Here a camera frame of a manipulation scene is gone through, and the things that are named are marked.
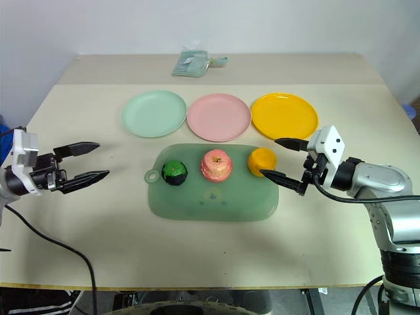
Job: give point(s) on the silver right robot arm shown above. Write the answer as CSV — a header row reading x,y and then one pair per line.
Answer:
x,y
382,203

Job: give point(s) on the orange fruit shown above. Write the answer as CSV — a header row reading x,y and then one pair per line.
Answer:
x,y
262,160

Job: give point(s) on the blue object at edge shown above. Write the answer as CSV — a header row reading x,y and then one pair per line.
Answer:
x,y
4,139

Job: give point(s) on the mint green plate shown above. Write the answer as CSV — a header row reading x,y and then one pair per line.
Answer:
x,y
154,113

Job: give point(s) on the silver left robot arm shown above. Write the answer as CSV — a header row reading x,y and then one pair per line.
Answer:
x,y
7,183

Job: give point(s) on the pink red apple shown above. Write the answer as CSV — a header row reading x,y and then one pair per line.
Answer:
x,y
216,165

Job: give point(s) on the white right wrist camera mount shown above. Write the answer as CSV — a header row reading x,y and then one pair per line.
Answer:
x,y
330,146

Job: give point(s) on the black white striped object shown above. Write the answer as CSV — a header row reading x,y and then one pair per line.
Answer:
x,y
36,302

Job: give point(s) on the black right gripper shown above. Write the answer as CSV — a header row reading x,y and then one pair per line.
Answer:
x,y
311,172

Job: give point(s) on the pink plate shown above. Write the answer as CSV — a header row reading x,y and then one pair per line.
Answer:
x,y
219,117

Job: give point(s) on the packaged teal cloth bundle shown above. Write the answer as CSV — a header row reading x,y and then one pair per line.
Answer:
x,y
192,64

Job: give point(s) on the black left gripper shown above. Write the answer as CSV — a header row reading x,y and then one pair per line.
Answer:
x,y
49,171

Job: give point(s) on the green toy vegetable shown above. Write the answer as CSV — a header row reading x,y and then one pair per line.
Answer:
x,y
174,173

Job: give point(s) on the yellow plate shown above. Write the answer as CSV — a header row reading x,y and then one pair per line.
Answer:
x,y
284,115

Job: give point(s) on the translucent green cutting board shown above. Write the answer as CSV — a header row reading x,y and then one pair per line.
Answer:
x,y
213,200

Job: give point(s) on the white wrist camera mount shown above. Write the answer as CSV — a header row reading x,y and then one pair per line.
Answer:
x,y
23,147
330,146

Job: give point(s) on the grey metal table leg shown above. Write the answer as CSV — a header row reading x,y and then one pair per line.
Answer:
x,y
316,302

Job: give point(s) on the blue white cap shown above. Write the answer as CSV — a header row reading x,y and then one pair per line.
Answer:
x,y
411,111

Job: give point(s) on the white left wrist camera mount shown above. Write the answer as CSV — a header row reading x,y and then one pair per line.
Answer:
x,y
23,147

